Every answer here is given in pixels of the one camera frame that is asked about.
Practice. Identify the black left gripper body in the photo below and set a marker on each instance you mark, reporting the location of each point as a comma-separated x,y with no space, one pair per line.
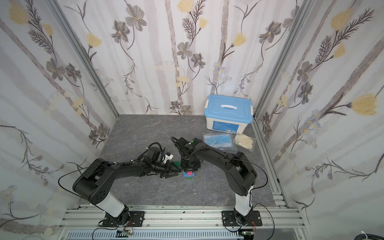
165,167

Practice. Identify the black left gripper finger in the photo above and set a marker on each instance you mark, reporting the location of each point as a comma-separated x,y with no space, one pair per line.
172,167
170,174

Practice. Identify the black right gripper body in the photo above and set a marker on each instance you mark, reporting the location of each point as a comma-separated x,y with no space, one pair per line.
190,163

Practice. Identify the blue lego brick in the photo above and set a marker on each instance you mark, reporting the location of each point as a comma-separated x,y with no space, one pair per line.
188,176

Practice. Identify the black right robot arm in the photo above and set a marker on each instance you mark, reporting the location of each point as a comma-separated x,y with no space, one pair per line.
240,173

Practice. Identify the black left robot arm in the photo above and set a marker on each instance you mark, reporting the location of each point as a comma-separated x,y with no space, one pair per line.
95,183

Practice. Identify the bagged blue face masks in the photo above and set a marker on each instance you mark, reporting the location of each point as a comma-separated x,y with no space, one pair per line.
220,141

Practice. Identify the bagged cream cloth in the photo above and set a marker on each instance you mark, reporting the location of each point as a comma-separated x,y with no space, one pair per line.
244,141

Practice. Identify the blue lidded storage box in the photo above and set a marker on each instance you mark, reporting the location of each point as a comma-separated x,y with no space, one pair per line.
228,114

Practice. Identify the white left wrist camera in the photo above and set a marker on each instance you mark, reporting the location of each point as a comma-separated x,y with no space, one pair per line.
168,157

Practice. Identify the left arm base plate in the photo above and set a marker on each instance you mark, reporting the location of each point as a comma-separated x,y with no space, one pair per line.
126,218

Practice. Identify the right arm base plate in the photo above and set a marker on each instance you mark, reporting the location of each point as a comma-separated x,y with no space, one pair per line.
234,219

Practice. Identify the aluminium rail frame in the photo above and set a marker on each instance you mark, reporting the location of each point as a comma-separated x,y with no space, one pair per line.
278,223

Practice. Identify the white slotted cable duct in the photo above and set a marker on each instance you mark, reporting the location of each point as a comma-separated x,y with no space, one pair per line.
153,235

